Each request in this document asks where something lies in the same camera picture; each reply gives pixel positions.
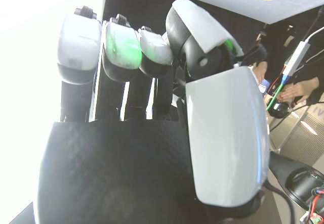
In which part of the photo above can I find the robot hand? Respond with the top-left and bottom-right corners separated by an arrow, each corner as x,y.
36,0 -> 271,224

